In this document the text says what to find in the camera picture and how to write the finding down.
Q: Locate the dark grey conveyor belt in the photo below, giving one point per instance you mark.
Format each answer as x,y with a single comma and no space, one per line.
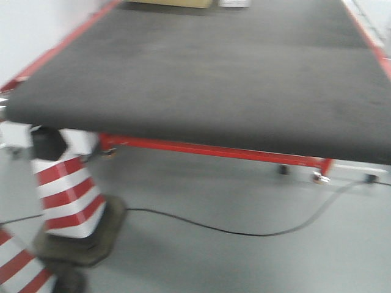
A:
214,76

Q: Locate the left red white cone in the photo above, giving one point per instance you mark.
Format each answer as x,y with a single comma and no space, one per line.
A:
81,224

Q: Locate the right red white cone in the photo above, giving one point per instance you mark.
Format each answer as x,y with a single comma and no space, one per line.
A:
23,271

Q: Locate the cardboard box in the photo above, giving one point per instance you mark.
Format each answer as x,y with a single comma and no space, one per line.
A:
199,4

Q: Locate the red white cone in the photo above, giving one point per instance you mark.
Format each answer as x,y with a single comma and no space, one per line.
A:
81,224
23,271

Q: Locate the long white box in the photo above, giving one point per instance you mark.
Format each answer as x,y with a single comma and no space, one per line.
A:
234,3

